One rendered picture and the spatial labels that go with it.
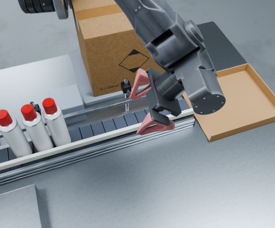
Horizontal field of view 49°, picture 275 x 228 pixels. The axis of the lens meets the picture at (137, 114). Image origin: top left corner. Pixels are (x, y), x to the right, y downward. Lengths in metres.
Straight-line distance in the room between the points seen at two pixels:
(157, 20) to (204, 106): 0.17
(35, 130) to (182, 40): 0.52
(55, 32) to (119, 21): 1.90
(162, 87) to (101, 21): 0.47
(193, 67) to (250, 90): 0.73
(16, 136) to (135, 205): 0.39
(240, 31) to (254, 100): 1.77
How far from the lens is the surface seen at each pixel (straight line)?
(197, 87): 0.51
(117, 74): 1.08
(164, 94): 0.60
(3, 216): 0.95
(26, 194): 0.95
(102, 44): 0.97
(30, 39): 2.86
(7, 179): 1.02
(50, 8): 1.13
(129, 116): 1.03
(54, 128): 0.89
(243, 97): 1.21
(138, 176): 0.97
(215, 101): 0.53
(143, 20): 0.50
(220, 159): 1.04
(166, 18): 0.50
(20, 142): 0.93
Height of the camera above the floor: 1.71
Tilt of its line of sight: 53 degrees down
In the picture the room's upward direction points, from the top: straight up
